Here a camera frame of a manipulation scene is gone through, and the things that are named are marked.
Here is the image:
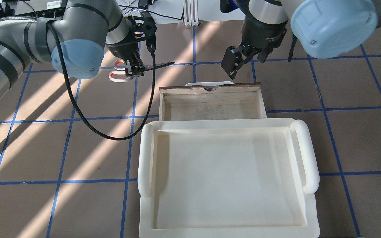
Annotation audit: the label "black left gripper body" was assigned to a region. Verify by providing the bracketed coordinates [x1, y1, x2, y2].
[106, 33, 142, 66]

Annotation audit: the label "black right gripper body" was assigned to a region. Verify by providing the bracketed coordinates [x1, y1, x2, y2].
[241, 17, 288, 51]

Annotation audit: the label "red handled scissors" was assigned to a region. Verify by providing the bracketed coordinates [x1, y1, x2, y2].
[108, 59, 174, 83]

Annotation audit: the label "white drawer handle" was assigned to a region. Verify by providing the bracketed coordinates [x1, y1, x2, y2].
[185, 81, 234, 87]

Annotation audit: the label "dark wooden drawer box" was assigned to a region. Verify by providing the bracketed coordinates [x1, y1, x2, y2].
[159, 83, 267, 121]

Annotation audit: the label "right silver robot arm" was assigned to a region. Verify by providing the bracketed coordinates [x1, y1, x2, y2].
[220, 0, 381, 80]

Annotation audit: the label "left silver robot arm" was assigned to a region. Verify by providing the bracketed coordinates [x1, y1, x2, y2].
[0, 0, 137, 99]

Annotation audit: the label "cream plastic tray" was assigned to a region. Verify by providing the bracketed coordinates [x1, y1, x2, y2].
[137, 118, 320, 238]

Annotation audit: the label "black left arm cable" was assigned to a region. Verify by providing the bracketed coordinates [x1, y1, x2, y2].
[46, 20, 158, 142]

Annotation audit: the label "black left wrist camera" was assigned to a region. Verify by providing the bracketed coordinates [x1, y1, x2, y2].
[127, 12, 157, 53]

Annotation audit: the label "aluminium frame post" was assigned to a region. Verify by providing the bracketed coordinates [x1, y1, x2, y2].
[183, 0, 199, 26]

